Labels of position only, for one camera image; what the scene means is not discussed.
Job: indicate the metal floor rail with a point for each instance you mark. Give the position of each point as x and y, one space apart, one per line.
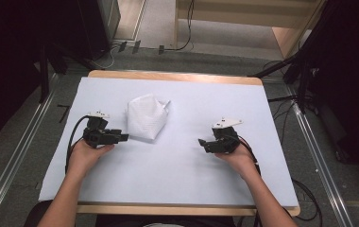
13 157
319 157

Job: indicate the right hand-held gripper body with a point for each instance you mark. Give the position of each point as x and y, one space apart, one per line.
226 142

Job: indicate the dark cabinet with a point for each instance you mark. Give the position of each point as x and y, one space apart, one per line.
99 25

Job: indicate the white table cover sheet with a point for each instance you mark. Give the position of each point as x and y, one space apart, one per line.
174 176

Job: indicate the black metal stand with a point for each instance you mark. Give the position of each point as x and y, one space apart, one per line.
43 75

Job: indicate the light wooden shelf unit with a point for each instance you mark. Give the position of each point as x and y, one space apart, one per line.
247 12

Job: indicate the black curtain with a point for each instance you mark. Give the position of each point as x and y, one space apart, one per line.
350 78
7 63

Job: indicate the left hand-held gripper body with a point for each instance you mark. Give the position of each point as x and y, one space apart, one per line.
100 136

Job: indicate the person's right hand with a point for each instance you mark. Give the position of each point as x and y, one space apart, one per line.
242 162

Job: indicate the wooden table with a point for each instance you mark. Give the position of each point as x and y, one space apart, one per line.
174 76

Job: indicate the person's left hand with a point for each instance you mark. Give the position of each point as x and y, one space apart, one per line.
84 157

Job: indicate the white mesh laundry bag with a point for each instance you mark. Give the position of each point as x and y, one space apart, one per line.
147 116

